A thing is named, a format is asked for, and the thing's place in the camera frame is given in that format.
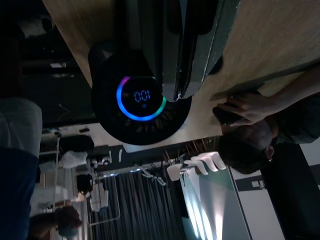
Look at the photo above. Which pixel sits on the grey curtain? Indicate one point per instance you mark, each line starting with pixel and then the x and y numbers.
pixel 145 205

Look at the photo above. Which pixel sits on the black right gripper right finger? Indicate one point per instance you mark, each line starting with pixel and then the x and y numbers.
pixel 200 50

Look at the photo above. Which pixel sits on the black round LED display device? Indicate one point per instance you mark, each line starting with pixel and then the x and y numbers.
pixel 140 132

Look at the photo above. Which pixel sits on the black phone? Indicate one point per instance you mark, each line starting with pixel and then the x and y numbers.
pixel 222 115

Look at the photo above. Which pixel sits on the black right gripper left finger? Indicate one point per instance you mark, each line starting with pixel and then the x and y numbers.
pixel 167 50

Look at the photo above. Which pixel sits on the person's right hand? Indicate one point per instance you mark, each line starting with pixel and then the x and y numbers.
pixel 255 110

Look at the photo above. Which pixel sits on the small black bag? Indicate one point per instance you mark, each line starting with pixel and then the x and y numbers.
pixel 84 183

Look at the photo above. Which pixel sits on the white hand-shaped object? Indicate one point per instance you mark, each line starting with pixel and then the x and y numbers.
pixel 207 160

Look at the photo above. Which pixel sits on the bundle of brown sticks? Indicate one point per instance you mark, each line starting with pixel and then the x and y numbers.
pixel 197 147

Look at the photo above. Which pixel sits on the white cup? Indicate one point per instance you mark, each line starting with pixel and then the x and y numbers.
pixel 173 173

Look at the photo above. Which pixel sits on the dark-haired person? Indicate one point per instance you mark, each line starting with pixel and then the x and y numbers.
pixel 68 220

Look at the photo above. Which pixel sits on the person in dark green shirt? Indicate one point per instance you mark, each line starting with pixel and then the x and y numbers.
pixel 245 150

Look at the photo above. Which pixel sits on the white plastic bag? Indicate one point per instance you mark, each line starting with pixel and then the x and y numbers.
pixel 73 158

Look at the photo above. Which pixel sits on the person in white and blue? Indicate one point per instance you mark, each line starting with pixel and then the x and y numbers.
pixel 17 150

